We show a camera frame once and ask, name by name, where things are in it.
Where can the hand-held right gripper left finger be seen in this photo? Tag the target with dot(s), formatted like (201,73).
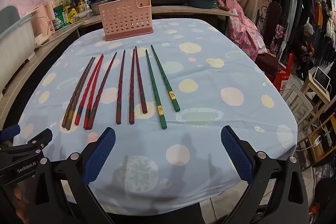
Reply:
(101,153)

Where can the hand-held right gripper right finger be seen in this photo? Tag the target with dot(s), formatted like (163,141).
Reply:
(236,153)

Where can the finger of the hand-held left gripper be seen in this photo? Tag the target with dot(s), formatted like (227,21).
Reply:
(31,146)
(10,132)

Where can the maroon chopstick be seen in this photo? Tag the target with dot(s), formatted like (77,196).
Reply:
(119,113)
(131,113)
(92,121)
(143,103)

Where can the red chopstick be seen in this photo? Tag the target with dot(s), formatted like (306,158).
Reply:
(86,121)
(79,116)

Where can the brown wooden chopstick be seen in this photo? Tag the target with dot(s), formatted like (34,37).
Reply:
(66,119)
(71,121)

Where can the green chopstick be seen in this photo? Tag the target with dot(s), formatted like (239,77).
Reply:
(174,103)
(162,119)

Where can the pink perforated utensil holder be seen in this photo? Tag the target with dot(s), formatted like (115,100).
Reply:
(126,19)

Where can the curved wood-grain counter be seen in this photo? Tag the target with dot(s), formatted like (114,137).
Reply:
(23,77)

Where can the white metal rack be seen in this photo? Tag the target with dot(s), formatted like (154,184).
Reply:
(299,106)

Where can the blue planet print tablecloth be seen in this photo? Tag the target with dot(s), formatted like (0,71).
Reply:
(199,82)

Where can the wooden shelf unit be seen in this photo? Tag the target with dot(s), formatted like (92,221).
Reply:
(320,140)

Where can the red plastic stool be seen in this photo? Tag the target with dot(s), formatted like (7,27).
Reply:
(283,77)

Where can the small wooden stool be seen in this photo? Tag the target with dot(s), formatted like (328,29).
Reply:
(319,94)

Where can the white appliance with clear top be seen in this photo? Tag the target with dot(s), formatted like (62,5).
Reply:
(39,27)

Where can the white tablet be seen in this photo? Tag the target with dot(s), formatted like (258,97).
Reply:
(322,78)

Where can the pink floral cloth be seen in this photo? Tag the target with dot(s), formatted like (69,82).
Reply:
(244,29)

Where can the dark chair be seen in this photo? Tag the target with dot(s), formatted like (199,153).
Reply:
(273,29)

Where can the yellow snack packet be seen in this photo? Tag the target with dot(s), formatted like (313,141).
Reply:
(71,15)

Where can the dark sauce bottle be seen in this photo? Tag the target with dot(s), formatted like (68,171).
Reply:
(74,1)

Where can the yellow dish soap bottle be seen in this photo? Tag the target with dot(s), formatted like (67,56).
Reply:
(82,5)

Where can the small pot with glass lid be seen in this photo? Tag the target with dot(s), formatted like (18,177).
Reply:
(99,3)

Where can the black induction cooker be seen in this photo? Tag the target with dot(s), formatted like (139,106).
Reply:
(168,0)

